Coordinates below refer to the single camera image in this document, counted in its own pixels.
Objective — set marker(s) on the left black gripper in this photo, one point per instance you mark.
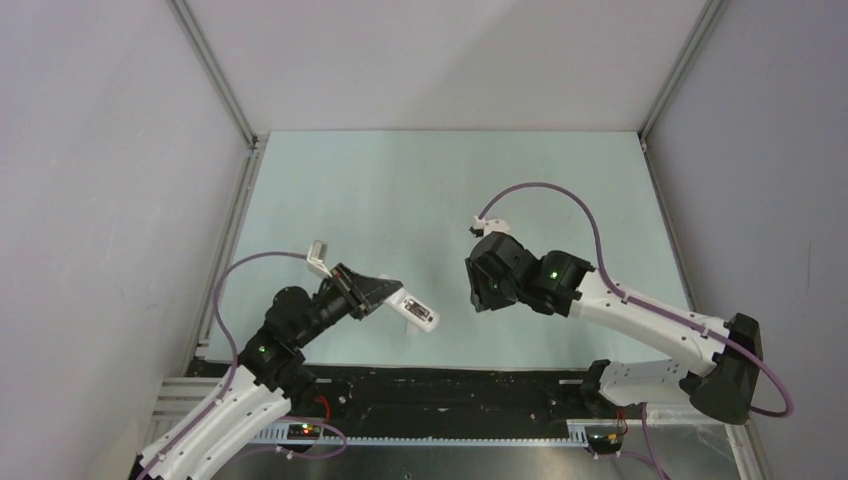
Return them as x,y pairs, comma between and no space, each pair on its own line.
361,292

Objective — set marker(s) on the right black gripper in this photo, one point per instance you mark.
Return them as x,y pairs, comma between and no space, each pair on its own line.
480,294

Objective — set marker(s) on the white remote control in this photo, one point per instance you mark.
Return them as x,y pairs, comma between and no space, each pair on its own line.
395,302

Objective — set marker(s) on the AAA battery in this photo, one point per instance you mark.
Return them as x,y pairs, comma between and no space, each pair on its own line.
418,311

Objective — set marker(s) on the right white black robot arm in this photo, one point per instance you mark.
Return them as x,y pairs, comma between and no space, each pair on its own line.
712,363

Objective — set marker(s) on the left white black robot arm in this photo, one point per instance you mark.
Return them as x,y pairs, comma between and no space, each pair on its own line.
268,378

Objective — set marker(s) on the left controller board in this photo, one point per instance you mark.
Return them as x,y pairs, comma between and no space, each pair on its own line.
303,432

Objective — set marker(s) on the controller board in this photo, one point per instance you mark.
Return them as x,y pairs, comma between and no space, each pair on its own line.
303,432
604,445

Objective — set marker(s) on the right controller board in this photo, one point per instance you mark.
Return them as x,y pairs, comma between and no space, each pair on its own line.
604,445

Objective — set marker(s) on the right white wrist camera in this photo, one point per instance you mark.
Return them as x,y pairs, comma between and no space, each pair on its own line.
481,227

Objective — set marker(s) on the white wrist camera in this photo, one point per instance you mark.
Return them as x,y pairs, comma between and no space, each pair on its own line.
481,227
315,259

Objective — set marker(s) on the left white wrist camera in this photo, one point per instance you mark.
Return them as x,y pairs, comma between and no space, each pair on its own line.
315,259

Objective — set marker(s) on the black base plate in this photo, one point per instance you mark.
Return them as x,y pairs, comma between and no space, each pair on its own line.
457,403

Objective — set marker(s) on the left aluminium frame rail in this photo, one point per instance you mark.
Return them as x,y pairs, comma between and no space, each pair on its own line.
247,165

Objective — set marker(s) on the aluminium frame rail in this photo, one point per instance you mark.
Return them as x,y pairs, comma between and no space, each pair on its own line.
247,165
695,42

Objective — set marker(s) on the grey slotted cable duct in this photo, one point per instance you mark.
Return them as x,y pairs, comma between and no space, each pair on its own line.
278,434

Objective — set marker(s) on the right aluminium frame rail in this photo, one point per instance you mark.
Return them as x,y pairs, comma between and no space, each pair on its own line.
695,42

